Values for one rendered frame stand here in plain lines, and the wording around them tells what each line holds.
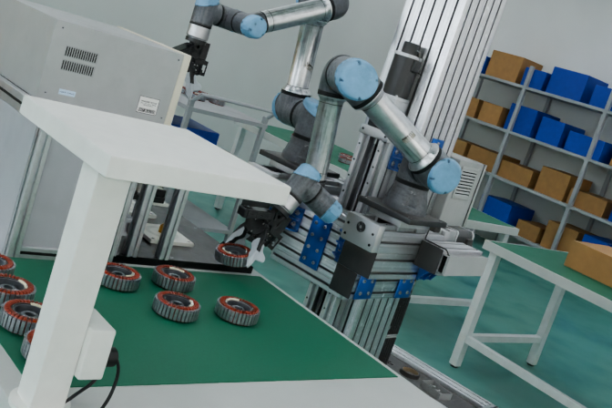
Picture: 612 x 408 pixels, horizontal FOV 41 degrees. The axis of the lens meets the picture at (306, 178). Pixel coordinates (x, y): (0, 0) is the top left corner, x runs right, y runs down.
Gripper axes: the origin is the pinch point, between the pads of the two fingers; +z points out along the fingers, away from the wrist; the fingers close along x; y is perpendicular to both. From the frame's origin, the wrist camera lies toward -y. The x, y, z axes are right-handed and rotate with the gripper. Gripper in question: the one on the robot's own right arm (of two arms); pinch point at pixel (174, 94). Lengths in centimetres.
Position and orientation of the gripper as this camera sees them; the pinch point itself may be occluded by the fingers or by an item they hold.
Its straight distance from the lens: 281.7
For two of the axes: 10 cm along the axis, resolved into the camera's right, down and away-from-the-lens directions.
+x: -7.0, -3.3, 6.4
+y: 6.5, 0.9, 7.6
